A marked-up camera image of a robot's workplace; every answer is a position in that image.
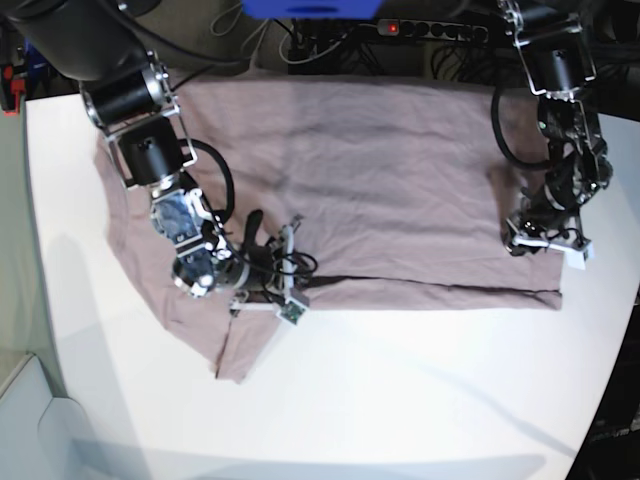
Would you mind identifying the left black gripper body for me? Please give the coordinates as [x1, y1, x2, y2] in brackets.
[519, 194, 585, 245]

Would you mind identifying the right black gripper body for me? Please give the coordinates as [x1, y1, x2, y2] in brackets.
[234, 249, 284, 300]

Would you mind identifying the mauve pink t-shirt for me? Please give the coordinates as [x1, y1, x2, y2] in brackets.
[92, 69, 566, 385]

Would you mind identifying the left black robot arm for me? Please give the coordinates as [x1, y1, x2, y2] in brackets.
[491, 1, 613, 268]

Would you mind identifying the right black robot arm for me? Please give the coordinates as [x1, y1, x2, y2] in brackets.
[1, 1, 287, 297]

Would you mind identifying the black power strip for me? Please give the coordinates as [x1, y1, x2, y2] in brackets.
[376, 19, 489, 44]

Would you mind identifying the red and black clamp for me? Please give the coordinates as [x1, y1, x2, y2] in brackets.
[1, 63, 26, 116]

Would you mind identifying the white camera bracket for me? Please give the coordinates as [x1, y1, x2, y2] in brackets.
[518, 233, 595, 270]
[229, 210, 317, 325]

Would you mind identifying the white cable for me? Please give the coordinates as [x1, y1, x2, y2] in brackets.
[241, 19, 346, 65]

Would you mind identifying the blue plastic mount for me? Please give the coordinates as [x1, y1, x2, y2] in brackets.
[242, 0, 382, 19]

